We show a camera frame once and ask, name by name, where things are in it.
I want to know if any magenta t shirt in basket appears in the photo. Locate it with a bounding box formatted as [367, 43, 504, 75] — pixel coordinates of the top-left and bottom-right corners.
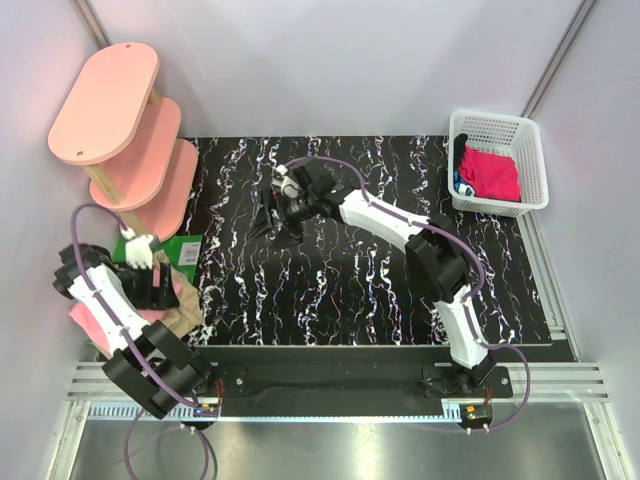
[458, 147, 521, 202]

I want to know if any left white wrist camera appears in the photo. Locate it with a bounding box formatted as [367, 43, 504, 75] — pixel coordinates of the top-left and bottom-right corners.
[120, 227, 160, 270]

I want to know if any aluminium frame rail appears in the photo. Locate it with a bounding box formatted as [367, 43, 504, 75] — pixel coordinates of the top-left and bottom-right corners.
[66, 362, 612, 421]

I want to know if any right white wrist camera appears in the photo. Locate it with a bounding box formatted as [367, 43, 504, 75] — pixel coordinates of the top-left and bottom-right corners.
[271, 165, 302, 199]

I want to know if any green folded t shirt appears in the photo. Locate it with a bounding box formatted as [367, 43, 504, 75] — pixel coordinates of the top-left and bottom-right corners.
[112, 235, 203, 287]

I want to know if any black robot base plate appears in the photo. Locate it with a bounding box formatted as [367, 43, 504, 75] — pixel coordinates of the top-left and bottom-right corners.
[195, 346, 513, 400]

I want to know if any pink three-tier shelf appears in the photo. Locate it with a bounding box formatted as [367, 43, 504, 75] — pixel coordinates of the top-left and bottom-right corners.
[48, 42, 198, 241]

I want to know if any pink t shirt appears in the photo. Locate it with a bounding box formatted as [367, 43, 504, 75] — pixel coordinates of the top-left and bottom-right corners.
[69, 265, 166, 357]

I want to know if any beige folded t shirt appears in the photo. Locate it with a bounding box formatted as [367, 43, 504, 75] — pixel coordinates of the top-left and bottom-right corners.
[152, 265, 204, 338]

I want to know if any white plastic laundry basket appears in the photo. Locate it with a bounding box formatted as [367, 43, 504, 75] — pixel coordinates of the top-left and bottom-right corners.
[447, 109, 549, 218]

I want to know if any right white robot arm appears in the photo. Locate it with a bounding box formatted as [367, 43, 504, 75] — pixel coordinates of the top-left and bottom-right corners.
[247, 157, 495, 397]

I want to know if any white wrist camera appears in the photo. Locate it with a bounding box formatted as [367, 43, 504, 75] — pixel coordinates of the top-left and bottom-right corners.
[271, 165, 302, 199]
[120, 227, 160, 270]

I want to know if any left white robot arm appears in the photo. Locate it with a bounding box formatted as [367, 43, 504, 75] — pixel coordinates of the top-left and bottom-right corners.
[53, 235, 216, 419]

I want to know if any blue garment in basket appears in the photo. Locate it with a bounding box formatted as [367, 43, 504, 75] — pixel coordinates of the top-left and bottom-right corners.
[453, 170, 475, 197]

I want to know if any black garment in basket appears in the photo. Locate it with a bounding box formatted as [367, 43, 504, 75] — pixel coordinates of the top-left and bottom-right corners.
[453, 133, 468, 171]

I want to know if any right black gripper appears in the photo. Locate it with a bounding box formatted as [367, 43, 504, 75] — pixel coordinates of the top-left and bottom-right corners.
[246, 188, 318, 254]

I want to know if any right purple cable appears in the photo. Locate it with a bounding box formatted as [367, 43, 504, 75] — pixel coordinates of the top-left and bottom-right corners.
[275, 155, 532, 434]

